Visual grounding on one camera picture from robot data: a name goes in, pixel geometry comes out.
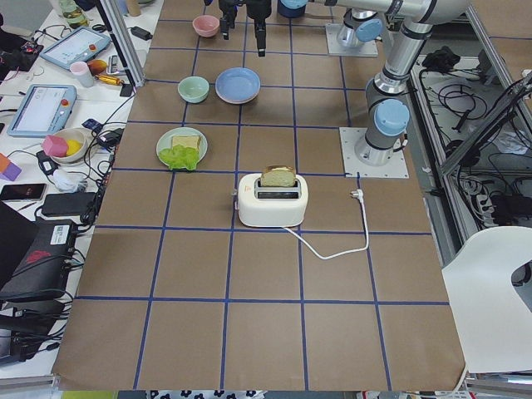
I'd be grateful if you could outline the black smartphone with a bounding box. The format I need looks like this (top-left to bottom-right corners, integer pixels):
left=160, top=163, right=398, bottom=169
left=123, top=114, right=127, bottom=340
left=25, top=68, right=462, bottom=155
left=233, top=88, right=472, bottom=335
left=1, top=183, right=47, bottom=201

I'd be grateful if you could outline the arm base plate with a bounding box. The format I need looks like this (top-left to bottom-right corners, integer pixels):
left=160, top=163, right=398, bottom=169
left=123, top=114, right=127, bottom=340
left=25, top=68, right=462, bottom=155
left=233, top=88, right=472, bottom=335
left=325, top=23, right=378, bottom=57
left=339, top=127, right=409, bottom=179

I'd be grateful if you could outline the yellow toy fruit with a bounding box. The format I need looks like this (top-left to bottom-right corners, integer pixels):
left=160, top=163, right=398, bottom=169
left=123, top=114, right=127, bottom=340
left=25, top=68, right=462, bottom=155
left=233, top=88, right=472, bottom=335
left=65, top=140, right=82, bottom=157

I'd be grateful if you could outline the white toaster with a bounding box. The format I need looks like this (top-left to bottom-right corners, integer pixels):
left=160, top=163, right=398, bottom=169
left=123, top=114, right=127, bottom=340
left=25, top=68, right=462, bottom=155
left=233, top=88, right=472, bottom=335
left=235, top=173, right=308, bottom=228

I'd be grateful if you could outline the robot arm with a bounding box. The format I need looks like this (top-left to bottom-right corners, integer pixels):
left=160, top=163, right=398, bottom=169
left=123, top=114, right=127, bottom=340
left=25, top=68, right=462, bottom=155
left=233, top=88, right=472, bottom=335
left=323, top=0, right=470, bottom=167
left=218, top=1, right=383, bottom=57

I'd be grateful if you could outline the purple toy block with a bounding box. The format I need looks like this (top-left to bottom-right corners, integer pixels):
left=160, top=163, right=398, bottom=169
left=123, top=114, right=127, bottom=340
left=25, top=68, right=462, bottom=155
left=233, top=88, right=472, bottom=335
left=0, top=154, right=22, bottom=181

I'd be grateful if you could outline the near teach pendant tablet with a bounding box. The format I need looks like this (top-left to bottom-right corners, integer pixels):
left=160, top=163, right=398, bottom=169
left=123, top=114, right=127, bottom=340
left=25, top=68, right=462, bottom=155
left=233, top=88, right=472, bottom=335
left=7, top=84, right=76, bottom=138

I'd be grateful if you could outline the green lettuce leaf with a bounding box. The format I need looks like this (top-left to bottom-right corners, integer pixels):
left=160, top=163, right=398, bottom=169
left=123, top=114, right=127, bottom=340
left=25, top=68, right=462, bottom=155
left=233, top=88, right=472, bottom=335
left=159, top=145, right=200, bottom=170

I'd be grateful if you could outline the black power adapter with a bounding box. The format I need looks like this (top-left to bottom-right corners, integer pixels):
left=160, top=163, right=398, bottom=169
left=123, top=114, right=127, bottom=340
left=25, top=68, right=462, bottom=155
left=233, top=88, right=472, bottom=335
left=41, top=192, right=96, bottom=217

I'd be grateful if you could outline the black computer box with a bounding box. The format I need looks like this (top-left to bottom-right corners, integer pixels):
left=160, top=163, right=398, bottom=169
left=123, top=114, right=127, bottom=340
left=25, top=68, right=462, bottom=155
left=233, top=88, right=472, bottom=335
left=1, top=203, right=76, bottom=303

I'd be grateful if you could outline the pink cup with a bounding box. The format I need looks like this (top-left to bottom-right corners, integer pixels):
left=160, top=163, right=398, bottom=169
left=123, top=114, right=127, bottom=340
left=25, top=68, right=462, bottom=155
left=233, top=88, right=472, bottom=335
left=69, top=62, right=95, bottom=87

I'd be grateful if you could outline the teach pendant tablet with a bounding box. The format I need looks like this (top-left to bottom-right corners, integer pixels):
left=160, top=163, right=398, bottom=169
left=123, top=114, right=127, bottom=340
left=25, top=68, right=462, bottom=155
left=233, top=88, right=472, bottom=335
left=7, top=84, right=76, bottom=138
left=40, top=27, right=111, bottom=70

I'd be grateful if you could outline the dark blue pot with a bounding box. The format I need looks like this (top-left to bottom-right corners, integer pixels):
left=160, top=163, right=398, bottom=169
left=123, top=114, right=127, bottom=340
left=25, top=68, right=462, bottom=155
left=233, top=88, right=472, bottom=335
left=277, top=0, right=308, bottom=18

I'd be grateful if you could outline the bread slice in toaster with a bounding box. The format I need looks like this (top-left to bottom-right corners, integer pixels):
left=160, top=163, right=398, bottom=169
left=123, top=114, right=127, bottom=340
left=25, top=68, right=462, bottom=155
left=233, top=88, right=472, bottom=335
left=260, top=165, right=296, bottom=187

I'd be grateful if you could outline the blue plate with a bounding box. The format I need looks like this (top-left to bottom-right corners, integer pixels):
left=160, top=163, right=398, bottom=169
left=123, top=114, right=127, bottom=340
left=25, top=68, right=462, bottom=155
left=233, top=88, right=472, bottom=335
left=215, top=67, right=261, bottom=100

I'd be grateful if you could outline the pink plate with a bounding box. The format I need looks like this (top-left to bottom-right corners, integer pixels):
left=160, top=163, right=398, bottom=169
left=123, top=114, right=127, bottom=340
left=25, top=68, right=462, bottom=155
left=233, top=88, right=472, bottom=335
left=217, top=93, right=258, bottom=105

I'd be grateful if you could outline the far teach pendant tablet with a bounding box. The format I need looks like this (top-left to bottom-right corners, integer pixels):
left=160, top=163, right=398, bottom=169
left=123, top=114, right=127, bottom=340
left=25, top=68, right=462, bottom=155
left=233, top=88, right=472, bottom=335
left=40, top=27, right=111, bottom=70

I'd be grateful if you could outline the white chair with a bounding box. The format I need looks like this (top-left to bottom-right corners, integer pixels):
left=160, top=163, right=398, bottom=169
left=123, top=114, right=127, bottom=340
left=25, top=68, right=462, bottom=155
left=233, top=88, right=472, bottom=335
left=442, top=226, right=531, bottom=373

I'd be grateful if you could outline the pink toy block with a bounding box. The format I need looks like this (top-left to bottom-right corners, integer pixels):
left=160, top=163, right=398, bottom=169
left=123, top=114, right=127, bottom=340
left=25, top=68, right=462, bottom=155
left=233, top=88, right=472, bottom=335
left=42, top=135, right=68, bottom=157

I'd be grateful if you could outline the pink bowl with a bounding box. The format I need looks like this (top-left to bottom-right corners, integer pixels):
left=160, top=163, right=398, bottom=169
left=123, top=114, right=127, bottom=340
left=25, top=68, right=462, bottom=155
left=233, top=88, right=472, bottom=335
left=192, top=15, right=219, bottom=38

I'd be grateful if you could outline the green bowl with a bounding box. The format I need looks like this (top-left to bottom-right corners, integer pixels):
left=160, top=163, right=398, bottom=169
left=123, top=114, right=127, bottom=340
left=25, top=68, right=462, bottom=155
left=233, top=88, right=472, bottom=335
left=178, top=76, right=209, bottom=104

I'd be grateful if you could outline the aluminium frame post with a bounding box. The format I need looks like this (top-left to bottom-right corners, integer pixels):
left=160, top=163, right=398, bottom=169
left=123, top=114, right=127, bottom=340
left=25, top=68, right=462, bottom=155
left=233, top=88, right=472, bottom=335
left=96, top=0, right=145, bottom=87

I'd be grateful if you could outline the bread slice on plate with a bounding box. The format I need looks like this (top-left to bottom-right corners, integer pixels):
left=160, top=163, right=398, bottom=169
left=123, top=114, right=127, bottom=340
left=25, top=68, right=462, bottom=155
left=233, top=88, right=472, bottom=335
left=171, top=135, right=201, bottom=152

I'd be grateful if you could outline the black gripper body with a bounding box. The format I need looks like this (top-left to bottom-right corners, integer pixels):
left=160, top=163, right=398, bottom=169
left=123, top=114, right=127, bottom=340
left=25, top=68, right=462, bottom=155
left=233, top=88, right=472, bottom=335
left=219, top=0, right=245, bottom=19
left=245, top=0, right=272, bottom=21

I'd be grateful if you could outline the gold cylinder tool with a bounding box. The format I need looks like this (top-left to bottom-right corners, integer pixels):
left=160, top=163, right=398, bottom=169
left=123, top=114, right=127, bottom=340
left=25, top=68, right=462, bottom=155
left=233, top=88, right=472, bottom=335
left=95, top=74, right=124, bottom=86

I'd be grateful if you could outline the beige bowl with toys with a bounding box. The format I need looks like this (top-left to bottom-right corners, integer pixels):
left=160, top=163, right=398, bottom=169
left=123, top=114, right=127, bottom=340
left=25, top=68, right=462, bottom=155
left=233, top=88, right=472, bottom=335
left=51, top=127, right=90, bottom=165

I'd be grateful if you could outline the green plate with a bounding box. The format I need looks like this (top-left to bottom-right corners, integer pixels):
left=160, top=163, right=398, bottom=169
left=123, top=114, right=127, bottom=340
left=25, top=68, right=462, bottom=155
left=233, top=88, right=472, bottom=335
left=156, top=127, right=208, bottom=164

